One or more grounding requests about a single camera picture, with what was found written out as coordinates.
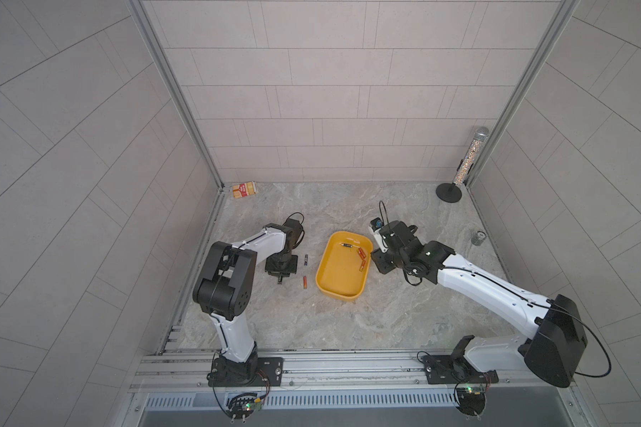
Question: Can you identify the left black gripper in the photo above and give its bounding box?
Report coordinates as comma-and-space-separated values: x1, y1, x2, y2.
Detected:
266, 253, 298, 277

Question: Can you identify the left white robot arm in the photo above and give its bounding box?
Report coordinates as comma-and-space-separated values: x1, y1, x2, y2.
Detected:
192, 212, 304, 384

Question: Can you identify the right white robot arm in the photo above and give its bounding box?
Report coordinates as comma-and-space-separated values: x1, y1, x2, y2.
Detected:
370, 218, 593, 388

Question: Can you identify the yellow plastic storage box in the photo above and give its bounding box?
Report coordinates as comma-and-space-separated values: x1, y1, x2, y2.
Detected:
315, 231, 373, 302

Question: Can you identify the small red yellow box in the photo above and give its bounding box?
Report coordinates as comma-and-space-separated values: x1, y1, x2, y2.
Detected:
231, 181, 257, 199

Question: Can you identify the wrapped poker chip stack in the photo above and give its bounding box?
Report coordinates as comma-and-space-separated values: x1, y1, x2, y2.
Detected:
471, 231, 487, 247

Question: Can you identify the black stand crystal tube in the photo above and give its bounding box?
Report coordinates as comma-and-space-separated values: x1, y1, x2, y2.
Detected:
436, 126, 491, 204

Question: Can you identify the left circuit board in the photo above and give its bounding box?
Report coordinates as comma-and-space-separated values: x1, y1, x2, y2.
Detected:
227, 392, 264, 423

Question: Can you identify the circuit board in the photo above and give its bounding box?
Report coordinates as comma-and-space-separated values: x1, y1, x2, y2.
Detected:
453, 386, 486, 418
227, 392, 264, 423

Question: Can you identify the right circuit board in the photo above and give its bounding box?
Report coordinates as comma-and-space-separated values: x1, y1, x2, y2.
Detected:
453, 386, 486, 418

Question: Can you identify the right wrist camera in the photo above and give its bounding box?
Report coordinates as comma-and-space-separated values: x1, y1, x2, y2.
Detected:
370, 217, 384, 231

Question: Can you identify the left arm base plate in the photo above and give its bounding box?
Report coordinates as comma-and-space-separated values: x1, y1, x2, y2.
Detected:
208, 355, 284, 387

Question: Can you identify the aluminium rail frame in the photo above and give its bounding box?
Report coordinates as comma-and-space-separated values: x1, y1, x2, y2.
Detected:
121, 319, 546, 427

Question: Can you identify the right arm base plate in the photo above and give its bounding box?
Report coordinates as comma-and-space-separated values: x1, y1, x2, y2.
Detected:
416, 352, 499, 386

